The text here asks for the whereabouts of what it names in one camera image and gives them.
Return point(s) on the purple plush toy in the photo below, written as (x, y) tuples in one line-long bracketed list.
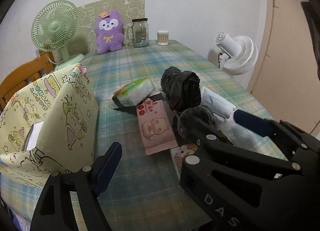
[(109, 32)]

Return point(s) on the green patterned backboard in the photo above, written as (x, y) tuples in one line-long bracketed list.
[(84, 39)]

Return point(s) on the yellow cartoon tissue pack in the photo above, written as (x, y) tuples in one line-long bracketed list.
[(179, 153)]

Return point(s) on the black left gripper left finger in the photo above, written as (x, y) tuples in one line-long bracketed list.
[(54, 209)]

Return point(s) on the beige door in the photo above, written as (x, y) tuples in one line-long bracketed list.
[(285, 77)]

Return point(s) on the green white tissue pack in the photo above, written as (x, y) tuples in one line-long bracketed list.
[(131, 94)]

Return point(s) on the black plastic bag roll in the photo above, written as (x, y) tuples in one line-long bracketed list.
[(181, 88)]

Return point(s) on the cartoon print fabric storage box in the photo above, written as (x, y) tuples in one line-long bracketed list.
[(49, 125)]

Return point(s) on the white clip fan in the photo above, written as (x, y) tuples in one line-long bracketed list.
[(237, 54)]

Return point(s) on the cotton swab container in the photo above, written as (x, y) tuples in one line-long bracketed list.
[(162, 38)]

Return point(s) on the glass mason jar mug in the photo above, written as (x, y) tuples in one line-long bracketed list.
[(138, 33)]

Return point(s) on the white plastic bag roll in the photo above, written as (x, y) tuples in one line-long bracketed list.
[(218, 105)]

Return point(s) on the green desk fan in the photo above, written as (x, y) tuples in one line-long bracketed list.
[(53, 28)]

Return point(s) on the pink baby wipes pack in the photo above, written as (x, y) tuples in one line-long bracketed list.
[(155, 127)]

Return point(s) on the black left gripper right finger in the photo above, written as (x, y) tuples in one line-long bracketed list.
[(245, 190)]

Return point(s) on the grey fluffy earmuff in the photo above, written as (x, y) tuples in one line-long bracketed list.
[(194, 118)]

